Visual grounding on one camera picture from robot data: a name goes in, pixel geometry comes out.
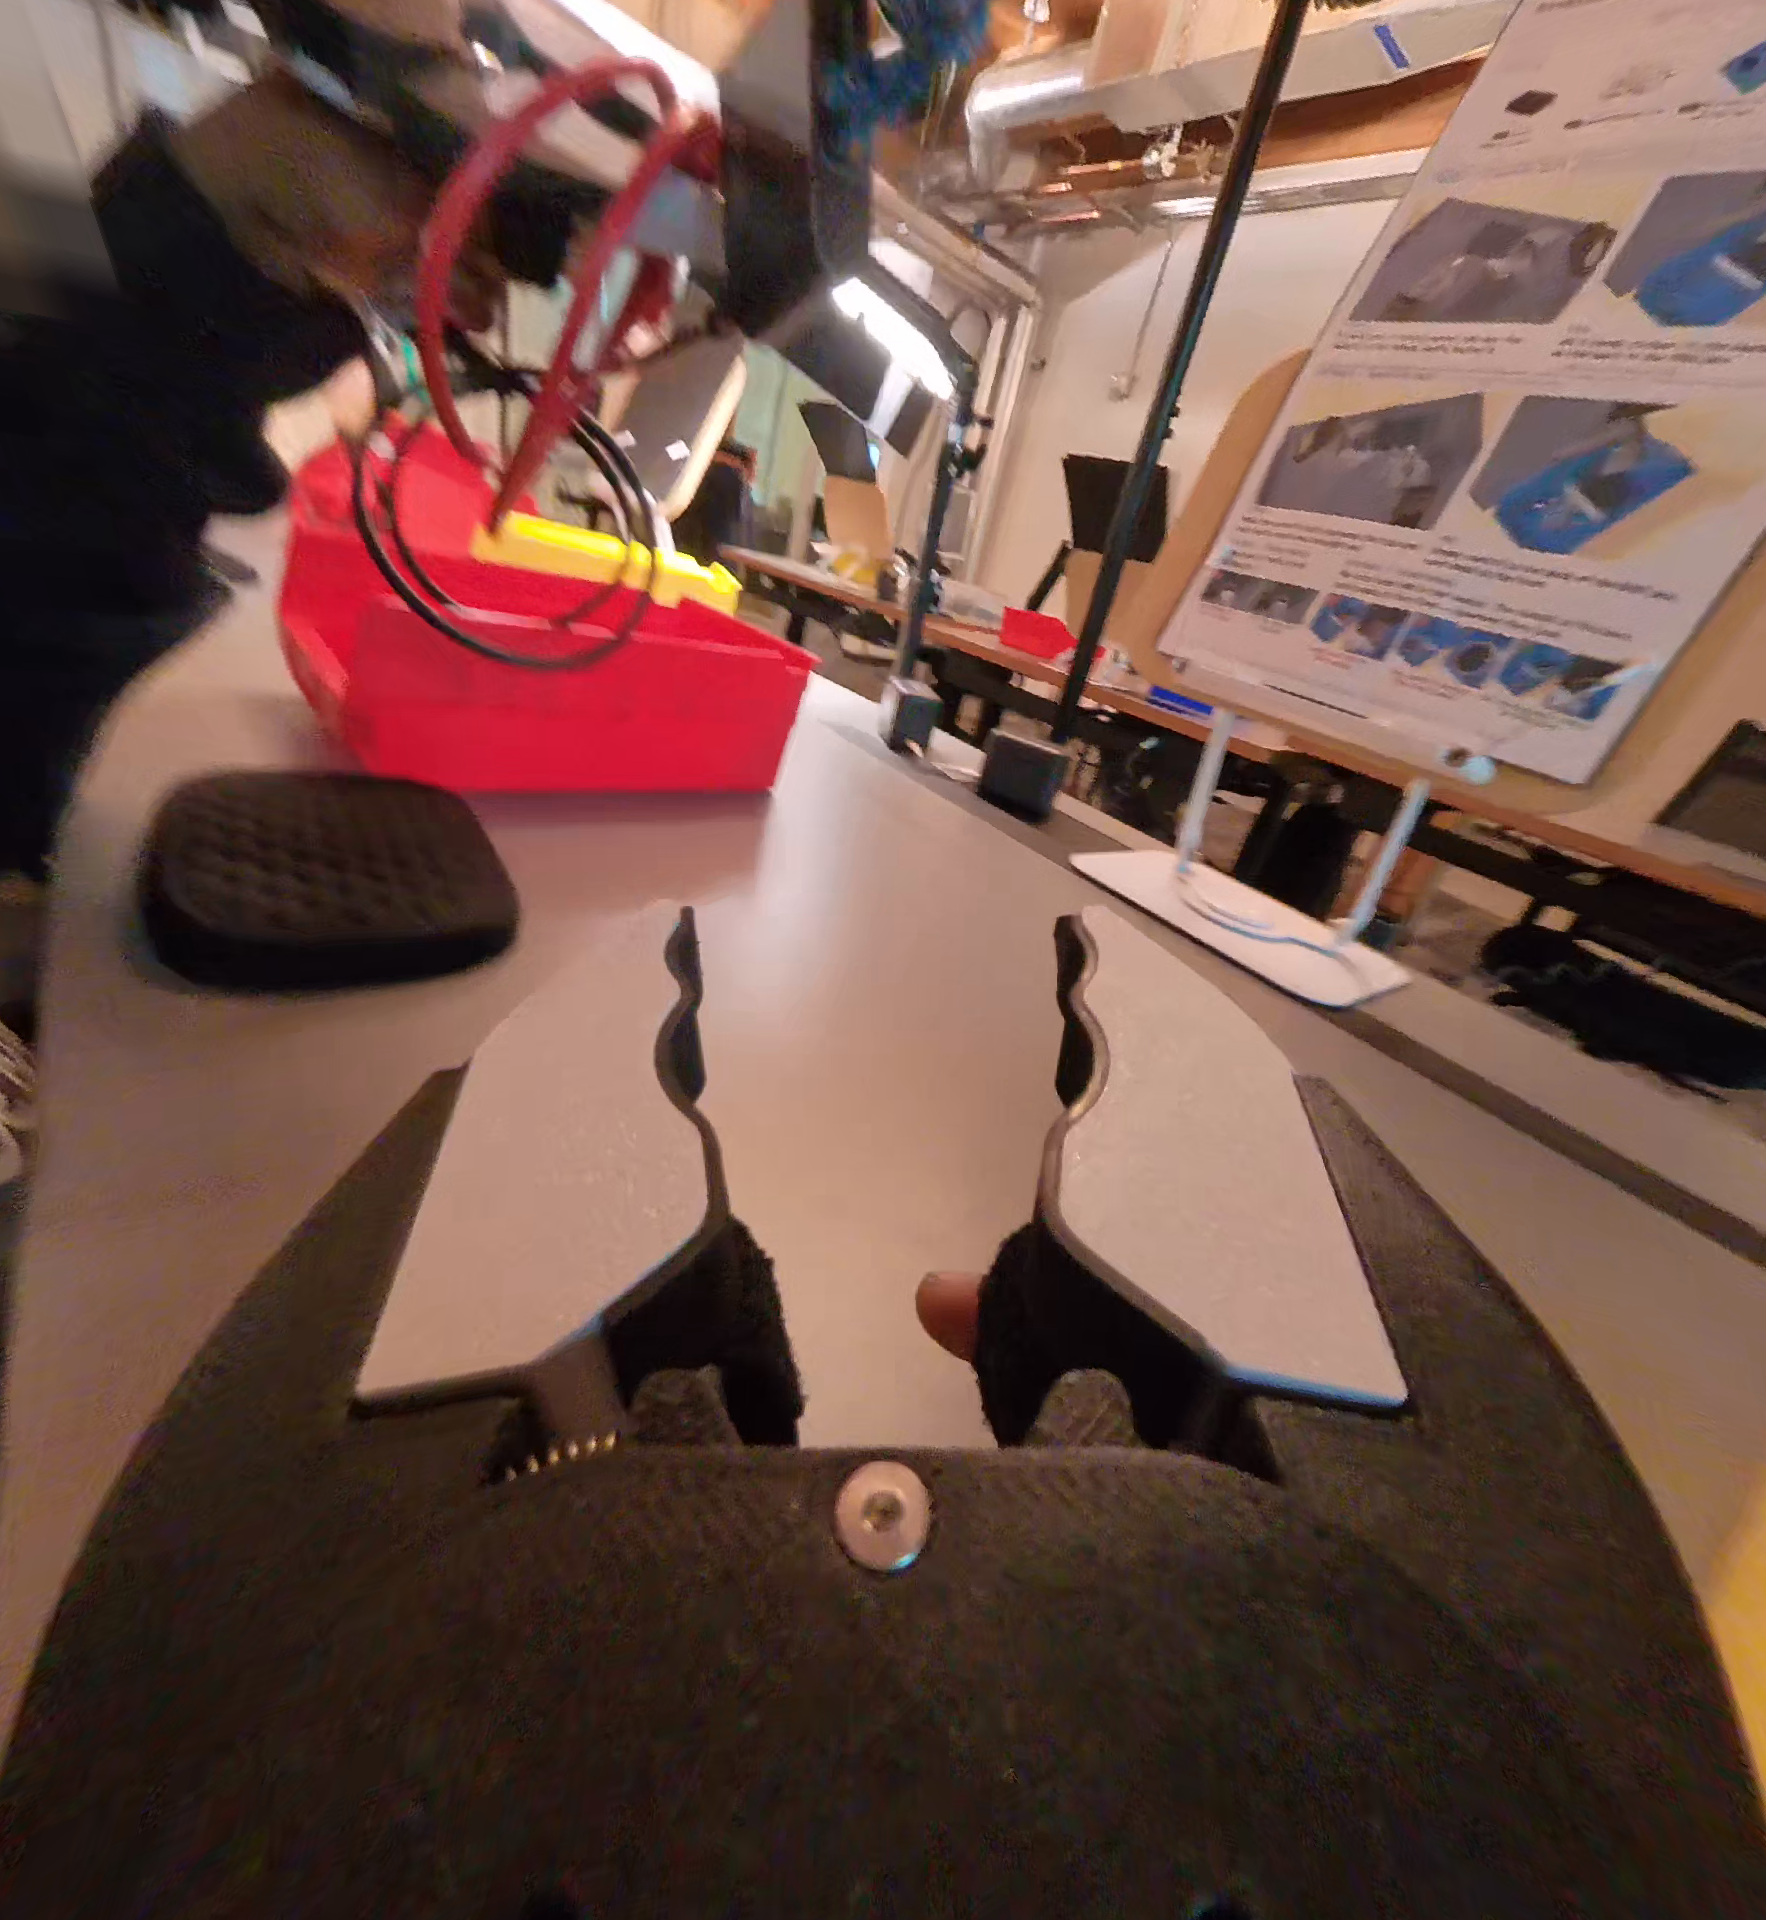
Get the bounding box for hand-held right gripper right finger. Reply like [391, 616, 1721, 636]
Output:
[1037, 905, 1410, 1412]

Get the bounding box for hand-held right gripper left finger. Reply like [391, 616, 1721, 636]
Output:
[355, 904, 728, 1412]

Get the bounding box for red ethernet cable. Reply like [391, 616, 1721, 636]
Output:
[413, 55, 725, 538]

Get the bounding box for red plastic bin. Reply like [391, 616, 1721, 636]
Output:
[276, 416, 822, 799]

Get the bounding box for black ethernet cable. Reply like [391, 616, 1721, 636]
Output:
[349, 331, 670, 672]

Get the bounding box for person's left hand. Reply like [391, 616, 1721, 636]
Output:
[171, 66, 447, 323]

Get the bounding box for long LED lamp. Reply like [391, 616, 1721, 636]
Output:
[820, 274, 978, 380]

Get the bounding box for black light stand pole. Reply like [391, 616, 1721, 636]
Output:
[895, 356, 995, 739]

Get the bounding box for white poster stand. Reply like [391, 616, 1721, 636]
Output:
[1173, 704, 1504, 965]

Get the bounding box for dark honeycomb seat cushion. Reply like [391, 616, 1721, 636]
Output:
[136, 768, 522, 996]

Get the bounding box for black pole with round disc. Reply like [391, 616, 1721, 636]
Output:
[1048, 0, 1318, 747]

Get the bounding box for long wooden work table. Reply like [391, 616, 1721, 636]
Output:
[723, 543, 1766, 950]

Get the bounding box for printed instruction poster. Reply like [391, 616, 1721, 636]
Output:
[1157, 0, 1766, 788]

